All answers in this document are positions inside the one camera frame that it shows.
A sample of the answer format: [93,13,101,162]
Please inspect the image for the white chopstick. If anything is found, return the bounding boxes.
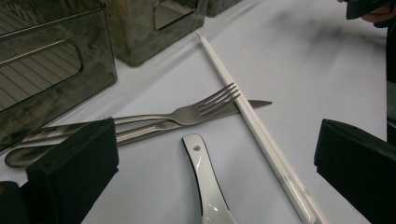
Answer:
[195,31,318,224]
[199,34,331,224]

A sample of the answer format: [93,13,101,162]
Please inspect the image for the metal fork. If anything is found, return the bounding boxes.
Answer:
[18,82,242,146]

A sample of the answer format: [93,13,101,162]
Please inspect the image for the smoky transparent plastic bin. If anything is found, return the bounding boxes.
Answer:
[102,0,208,67]
[0,0,119,153]
[205,0,245,18]

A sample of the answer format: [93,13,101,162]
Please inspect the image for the white ceramic spoon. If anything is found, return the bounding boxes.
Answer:
[181,133,237,224]

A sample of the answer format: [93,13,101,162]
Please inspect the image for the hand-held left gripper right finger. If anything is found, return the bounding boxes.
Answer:
[313,119,396,224]

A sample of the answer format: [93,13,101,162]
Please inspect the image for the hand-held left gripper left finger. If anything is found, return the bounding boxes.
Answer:
[26,117,120,224]

